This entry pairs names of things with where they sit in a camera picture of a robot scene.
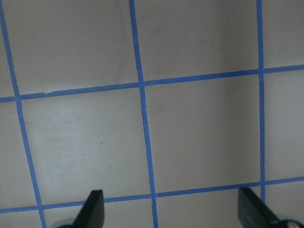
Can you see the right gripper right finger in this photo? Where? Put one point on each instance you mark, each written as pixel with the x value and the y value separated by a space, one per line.
pixel 252 211

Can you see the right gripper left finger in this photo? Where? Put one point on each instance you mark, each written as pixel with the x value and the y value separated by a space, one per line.
pixel 92 213

